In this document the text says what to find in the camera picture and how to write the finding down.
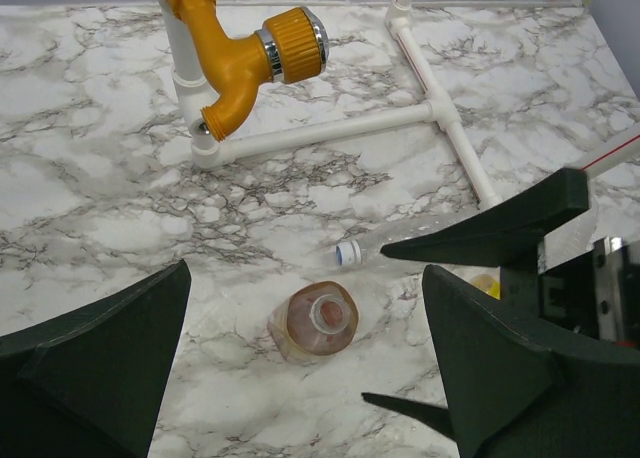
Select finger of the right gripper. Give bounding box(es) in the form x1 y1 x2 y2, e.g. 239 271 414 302
381 168 590 267
361 392 455 441

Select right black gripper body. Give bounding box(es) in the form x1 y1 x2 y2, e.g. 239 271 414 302
500 237 639 348

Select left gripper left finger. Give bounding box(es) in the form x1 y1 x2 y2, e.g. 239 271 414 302
1 261 191 457

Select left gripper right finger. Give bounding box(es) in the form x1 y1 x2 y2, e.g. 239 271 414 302
422 265 639 457

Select red gold labelled bottle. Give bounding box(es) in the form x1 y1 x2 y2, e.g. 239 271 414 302
267 281 360 365

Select large clear plastic bottle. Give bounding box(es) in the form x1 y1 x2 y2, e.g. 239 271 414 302
543 198 599 270

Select yellow labelled bottle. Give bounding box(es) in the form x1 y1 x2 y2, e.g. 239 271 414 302
470 274 501 300

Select small clear plastic bottle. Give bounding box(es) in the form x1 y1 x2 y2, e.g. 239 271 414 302
333 212 481 269

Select orange plastic faucet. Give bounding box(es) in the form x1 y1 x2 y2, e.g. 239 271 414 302
166 0 329 142

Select white pvc pipe frame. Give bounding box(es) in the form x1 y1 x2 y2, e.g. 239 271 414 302
147 0 640 212

